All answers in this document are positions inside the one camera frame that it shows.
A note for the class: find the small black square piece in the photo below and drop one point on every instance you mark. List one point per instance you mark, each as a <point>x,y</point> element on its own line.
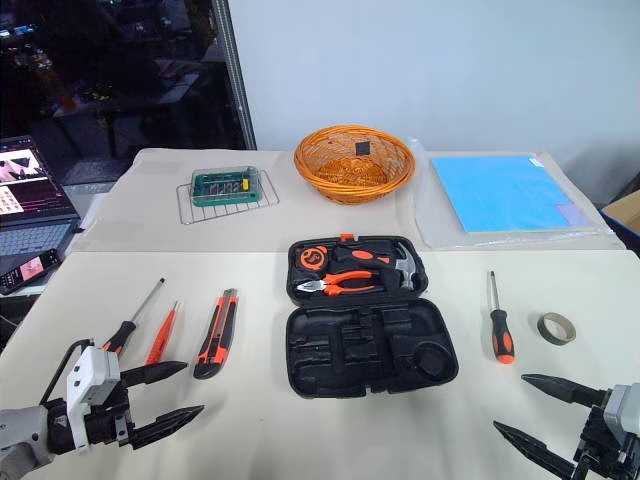
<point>363,149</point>

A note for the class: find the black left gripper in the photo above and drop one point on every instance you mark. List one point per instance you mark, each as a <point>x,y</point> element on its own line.
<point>107,425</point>

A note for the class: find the orange black utility knife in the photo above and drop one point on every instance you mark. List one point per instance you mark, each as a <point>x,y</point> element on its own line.
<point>217,335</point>

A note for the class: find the orange woven basket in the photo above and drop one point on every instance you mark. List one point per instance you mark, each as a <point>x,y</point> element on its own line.
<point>350,185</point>

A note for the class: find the long shaft screwdriver black orange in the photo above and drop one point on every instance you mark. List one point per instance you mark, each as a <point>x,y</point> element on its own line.
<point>125,332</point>

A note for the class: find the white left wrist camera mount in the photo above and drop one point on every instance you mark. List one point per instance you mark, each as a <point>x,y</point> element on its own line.
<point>85,372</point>

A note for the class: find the orange black tape measure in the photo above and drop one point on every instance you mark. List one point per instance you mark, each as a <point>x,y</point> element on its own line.
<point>311,258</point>

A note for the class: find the blue sheet in plastic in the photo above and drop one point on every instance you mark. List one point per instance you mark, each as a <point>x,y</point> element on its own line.
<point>430,220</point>

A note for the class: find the orange test pen screwdriver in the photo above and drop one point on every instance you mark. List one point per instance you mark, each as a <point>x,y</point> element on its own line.
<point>162,335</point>

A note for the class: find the blue sheet board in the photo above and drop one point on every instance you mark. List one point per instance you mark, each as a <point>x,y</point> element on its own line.
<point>505,195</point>

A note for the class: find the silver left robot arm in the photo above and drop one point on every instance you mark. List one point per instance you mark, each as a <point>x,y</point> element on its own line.
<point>20,430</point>

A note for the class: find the black smartphone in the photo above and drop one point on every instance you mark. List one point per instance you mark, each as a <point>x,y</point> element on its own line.
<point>30,270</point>

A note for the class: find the metal window frame post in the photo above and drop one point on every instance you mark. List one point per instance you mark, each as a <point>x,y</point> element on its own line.
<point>237,85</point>

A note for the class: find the green bit box clear lid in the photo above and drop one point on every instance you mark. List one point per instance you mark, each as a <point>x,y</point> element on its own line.
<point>225,189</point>

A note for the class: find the brown cardboard box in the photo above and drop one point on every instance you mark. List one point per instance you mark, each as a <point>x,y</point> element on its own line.
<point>625,212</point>

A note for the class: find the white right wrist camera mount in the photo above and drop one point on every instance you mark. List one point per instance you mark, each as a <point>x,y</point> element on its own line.
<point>622,405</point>

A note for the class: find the open laptop computer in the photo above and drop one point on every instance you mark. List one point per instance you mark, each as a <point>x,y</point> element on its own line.
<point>30,210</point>

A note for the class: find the black tool case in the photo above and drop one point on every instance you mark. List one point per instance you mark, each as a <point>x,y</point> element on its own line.
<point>370,350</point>

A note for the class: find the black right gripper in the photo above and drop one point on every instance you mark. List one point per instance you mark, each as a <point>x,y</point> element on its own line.
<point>600,450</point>

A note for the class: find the beige table cover sheet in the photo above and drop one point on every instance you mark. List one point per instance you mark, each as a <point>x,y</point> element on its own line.
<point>150,230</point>
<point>250,430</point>

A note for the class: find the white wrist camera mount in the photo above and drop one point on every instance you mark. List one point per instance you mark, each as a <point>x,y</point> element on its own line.
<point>622,405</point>
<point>85,372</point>

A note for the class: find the grey tape roll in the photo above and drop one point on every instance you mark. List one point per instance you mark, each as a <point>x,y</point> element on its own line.
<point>552,336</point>

